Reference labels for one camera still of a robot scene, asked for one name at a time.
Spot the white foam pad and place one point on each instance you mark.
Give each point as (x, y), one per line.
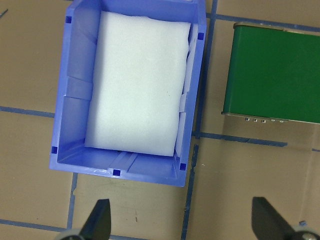
(137, 82)

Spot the blue plastic storage bin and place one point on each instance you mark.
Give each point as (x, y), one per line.
(75, 120)

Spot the green conveyor belt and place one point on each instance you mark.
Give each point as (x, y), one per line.
(275, 70)

